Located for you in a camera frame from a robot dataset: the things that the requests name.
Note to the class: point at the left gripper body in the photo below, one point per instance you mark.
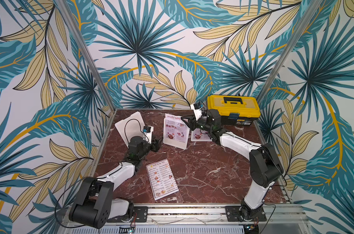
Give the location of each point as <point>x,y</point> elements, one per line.
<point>154,146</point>

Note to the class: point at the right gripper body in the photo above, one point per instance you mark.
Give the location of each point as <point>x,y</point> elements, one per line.
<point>196,122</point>

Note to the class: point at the restaurant special menu sheet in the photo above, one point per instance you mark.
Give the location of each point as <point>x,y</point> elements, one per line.
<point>198,135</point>

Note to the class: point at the pink menu sheet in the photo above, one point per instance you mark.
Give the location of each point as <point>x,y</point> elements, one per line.
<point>176,131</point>

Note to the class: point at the white menu rack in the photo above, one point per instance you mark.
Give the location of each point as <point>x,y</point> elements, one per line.
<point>198,135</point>
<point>176,132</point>
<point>130,127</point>

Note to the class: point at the yellow header menu sheet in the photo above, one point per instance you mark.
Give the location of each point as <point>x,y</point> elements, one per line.
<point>161,178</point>

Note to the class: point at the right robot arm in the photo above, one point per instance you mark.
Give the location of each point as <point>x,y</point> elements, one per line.
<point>265,167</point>

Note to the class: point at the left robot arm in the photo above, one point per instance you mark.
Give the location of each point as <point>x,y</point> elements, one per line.
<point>94,204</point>

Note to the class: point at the yellow black toolbox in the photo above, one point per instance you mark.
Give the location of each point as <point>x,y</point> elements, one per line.
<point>235,110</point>

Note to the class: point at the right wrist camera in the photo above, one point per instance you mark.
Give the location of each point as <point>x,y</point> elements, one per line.
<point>198,108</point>

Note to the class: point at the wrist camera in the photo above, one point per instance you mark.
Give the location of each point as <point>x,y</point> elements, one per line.
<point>198,108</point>
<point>147,133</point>

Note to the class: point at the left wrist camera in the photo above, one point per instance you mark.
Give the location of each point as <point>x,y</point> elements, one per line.
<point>147,133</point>

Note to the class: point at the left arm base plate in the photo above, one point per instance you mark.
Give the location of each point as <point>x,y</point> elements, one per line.
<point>136,214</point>

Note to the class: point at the aluminium front rail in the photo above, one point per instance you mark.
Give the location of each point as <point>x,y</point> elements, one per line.
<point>205,219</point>

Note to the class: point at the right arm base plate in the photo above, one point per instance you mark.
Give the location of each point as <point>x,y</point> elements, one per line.
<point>242,213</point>

